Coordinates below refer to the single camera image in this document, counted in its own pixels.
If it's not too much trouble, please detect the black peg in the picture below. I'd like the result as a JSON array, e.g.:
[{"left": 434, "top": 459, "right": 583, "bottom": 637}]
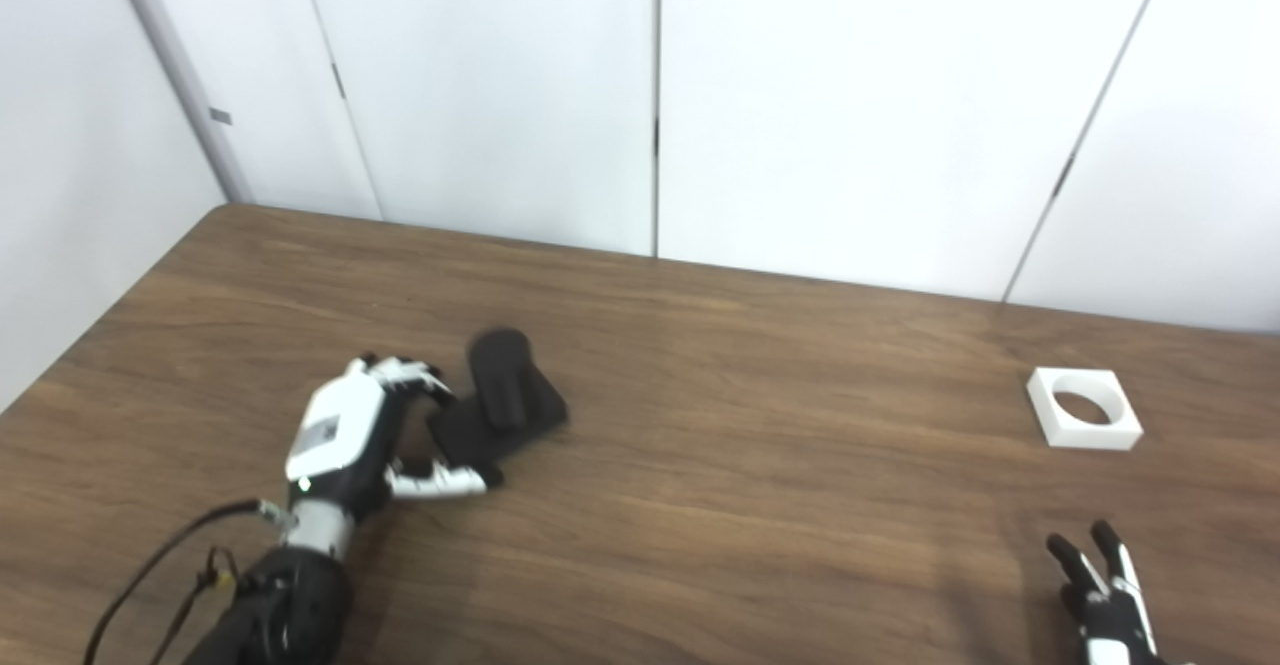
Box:
[{"left": 427, "top": 328, "right": 569, "bottom": 486}]

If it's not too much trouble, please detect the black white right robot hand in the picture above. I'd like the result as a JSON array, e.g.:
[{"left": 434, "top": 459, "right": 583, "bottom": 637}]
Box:
[{"left": 1046, "top": 519, "right": 1166, "bottom": 665}]

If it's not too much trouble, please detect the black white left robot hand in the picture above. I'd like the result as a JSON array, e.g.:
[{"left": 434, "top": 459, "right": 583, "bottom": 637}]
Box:
[{"left": 285, "top": 352, "right": 489, "bottom": 524}]

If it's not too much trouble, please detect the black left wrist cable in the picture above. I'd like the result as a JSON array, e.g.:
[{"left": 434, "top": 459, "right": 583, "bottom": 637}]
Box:
[{"left": 85, "top": 498, "right": 293, "bottom": 665}]

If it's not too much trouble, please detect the white square piece with hole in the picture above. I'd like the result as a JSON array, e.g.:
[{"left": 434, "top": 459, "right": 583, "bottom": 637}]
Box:
[{"left": 1027, "top": 367, "right": 1144, "bottom": 451}]

